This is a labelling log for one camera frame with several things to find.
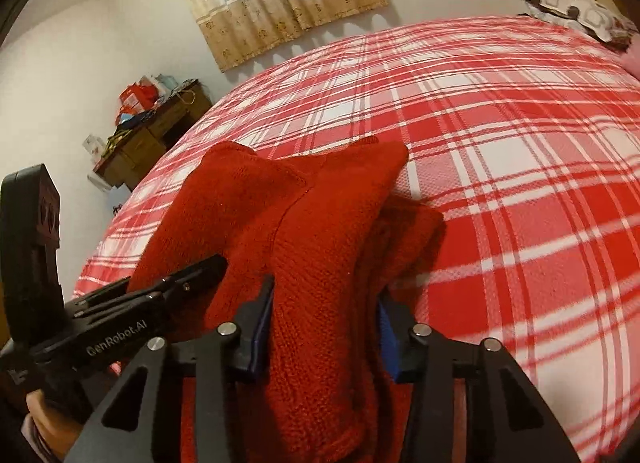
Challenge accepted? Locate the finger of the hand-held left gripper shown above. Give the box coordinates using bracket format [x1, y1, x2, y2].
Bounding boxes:
[75, 254, 229, 318]

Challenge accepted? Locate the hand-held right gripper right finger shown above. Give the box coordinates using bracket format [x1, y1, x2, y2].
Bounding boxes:
[376, 292, 581, 463]

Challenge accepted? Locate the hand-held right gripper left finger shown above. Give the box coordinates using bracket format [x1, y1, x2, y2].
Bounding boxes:
[65, 274, 277, 463]

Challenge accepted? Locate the red knitted sweater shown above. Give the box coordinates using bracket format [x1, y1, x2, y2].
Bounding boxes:
[127, 136, 446, 463]

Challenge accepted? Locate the person's left hand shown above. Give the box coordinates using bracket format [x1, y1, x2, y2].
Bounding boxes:
[25, 387, 85, 461]

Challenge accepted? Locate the small white box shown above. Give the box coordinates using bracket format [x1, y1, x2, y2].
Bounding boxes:
[82, 134, 107, 160]

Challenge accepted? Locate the wooden side table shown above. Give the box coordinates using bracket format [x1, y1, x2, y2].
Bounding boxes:
[92, 80, 213, 191]

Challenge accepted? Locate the red plastic bag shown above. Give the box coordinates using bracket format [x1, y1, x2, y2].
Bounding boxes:
[120, 83, 158, 115]

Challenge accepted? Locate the pale plastic bag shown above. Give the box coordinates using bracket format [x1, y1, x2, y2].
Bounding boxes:
[150, 74, 182, 100]

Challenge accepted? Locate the red white plaid bed blanket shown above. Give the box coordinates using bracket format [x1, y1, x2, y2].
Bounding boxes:
[72, 16, 640, 463]

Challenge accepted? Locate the pink fluffy blanket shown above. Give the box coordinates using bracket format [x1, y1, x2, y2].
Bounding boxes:
[621, 36, 640, 78]

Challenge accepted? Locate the patterned grey white pillow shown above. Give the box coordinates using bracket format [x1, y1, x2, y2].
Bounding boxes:
[521, 0, 638, 51]

